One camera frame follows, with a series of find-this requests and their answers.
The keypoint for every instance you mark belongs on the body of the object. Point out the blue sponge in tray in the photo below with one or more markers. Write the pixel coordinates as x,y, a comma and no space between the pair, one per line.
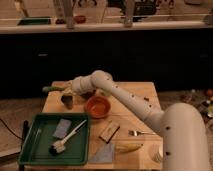
62,128

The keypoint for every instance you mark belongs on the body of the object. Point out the distant green tray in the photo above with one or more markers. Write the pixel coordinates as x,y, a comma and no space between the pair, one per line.
34,21

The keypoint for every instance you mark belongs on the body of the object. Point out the yellow banana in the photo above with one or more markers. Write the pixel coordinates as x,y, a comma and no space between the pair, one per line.
126,148

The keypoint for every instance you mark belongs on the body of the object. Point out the green plastic tray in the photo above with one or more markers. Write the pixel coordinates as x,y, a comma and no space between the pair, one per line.
35,149

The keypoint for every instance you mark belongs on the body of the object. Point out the orange plastic bowl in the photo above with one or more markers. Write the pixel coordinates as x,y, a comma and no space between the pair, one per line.
97,107

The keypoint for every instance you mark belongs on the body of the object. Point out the dark bowl with fruit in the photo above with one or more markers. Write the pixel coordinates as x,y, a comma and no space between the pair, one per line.
88,94

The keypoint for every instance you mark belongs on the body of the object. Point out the silver fork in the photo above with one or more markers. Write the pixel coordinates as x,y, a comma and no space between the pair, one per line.
139,133

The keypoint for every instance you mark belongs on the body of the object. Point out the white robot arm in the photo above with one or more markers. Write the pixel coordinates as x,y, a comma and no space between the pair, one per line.
185,146

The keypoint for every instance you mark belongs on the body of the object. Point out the small metal cup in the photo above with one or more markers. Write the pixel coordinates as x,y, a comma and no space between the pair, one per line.
67,101

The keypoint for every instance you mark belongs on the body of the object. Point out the stack of white plates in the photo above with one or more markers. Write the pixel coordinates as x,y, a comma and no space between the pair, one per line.
158,157

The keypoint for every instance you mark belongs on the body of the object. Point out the distant red bowl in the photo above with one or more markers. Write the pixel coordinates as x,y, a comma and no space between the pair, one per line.
79,19

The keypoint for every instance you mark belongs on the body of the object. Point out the wooden block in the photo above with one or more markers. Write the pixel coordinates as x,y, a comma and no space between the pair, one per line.
109,131

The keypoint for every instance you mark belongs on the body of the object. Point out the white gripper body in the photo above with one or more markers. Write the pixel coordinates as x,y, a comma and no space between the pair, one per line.
82,85

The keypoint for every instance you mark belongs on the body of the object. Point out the white dish brush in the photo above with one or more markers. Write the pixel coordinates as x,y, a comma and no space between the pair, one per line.
59,146

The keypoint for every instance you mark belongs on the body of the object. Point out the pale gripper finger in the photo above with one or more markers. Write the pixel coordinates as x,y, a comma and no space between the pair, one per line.
68,92
68,83

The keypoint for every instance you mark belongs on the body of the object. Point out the grey blue cloth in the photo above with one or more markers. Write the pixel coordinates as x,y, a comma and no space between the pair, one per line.
104,155

